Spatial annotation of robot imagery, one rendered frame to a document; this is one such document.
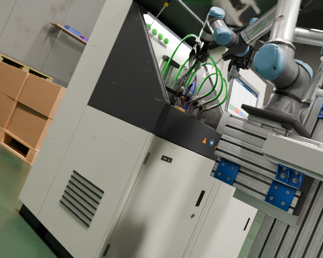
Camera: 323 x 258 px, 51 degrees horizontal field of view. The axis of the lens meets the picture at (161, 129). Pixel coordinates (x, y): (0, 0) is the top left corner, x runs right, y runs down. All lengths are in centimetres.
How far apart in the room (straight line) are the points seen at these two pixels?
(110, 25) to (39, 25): 666
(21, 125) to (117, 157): 239
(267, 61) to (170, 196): 92
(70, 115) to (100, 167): 48
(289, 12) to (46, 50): 789
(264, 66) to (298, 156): 35
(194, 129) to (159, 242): 65
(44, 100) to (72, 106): 164
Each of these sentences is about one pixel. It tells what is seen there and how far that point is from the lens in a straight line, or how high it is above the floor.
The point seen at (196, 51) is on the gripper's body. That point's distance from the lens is 177.
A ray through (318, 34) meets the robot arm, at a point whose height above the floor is 157.
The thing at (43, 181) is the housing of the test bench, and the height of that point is 27.
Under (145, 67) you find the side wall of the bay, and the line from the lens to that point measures 179.
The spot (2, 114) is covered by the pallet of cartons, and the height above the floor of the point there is 30.
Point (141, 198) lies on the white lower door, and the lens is 171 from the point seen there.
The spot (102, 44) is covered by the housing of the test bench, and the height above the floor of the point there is 116.
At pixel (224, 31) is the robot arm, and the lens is 160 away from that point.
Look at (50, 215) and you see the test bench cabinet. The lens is 206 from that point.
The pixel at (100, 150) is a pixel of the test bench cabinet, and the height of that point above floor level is 60.
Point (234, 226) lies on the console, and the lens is 257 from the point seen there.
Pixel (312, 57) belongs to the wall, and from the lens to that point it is 1191.
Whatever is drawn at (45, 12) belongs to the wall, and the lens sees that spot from 887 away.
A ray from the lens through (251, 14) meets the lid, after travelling 231.
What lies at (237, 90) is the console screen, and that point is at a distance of 259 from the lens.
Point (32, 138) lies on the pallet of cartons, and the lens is 378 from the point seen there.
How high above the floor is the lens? 79
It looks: 1 degrees up
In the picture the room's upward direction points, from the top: 24 degrees clockwise
